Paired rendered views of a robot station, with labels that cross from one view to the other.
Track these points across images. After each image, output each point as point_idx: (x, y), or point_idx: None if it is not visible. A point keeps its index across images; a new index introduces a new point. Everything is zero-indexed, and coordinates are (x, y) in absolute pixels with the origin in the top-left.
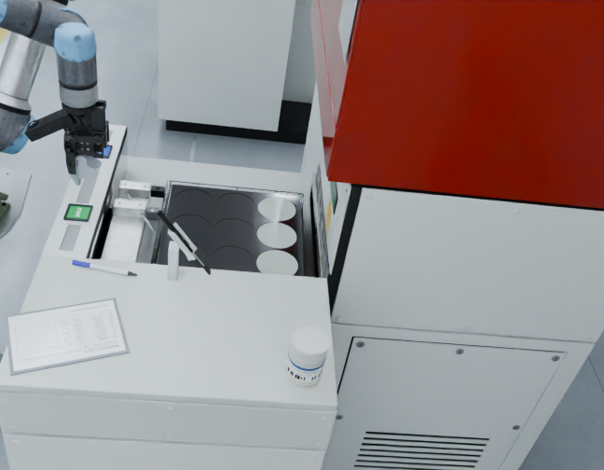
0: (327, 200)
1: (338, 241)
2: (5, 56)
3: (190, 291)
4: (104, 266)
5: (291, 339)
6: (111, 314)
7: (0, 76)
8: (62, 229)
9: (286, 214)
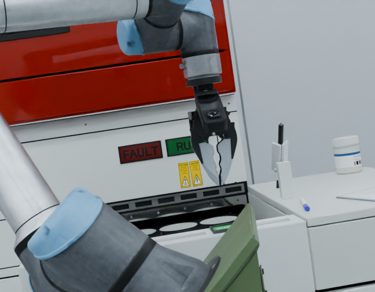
0: (169, 175)
1: (241, 145)
2: (19, 164)
3: (301, 193)
4: (302, 201)
5: (348, 140)
6: (357, 193)
7: (39, 188)
8: (258, 226)
9: (145, 230)
